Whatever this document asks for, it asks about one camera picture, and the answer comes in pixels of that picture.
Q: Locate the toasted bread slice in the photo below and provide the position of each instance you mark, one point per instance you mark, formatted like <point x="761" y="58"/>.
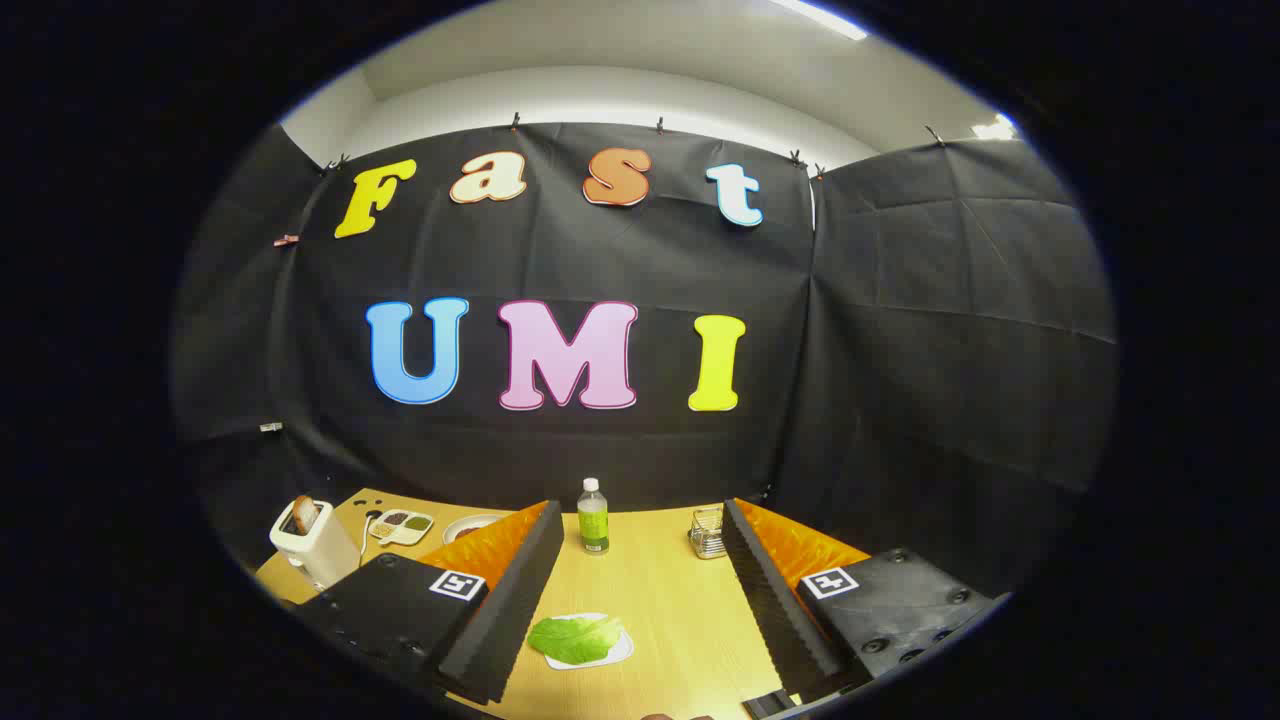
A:
<point x="304" y="514"/>

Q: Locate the round beige plate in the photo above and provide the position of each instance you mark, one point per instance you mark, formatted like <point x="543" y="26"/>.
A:
<point x="465" y="527"/>

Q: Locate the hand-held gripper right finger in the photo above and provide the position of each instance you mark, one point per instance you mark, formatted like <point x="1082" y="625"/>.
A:
<point x="770" y="600"/>

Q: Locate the green lettuce leaf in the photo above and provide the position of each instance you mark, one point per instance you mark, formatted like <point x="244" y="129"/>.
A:
<point x="575" y="640"/>

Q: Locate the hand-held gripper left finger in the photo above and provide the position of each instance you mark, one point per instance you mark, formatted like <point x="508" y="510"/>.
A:
<point x="520" y="600"/>

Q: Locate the white divided condiment dish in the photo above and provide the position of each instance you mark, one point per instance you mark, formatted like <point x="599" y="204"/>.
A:
<point x="400" y="538"/>

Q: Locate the white toaster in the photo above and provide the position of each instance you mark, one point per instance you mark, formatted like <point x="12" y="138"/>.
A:
<point x="325" y="555"/>

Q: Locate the black backdrop cloth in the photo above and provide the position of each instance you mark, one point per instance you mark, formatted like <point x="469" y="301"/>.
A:
<point x="600" y="260"/>

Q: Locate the green label plastic bottle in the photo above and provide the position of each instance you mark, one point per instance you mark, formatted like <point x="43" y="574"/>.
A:
<point x="593" y="525"/>

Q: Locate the white square plate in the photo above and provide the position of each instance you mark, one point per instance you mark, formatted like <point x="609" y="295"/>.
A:
<point x="623" y="655"/>

